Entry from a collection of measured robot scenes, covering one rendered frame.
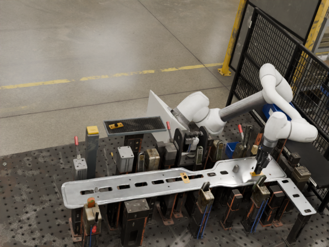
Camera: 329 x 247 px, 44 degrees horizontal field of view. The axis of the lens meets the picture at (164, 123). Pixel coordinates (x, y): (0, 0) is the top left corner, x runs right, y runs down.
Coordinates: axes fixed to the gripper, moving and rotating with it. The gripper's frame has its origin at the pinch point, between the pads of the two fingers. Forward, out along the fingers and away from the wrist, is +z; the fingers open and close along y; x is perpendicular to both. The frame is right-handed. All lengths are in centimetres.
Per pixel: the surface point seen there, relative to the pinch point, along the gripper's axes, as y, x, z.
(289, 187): -14.9, -14.7, 4.6
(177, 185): 0, 53, 5
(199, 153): 17.4, 33.0, -2.3
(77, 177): 17, 108, 5
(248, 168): 5.6, 2.7, 4.6
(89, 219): -19, 108, -1
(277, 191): -14.5, -7.6, 6.6
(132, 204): -11, 83, 2
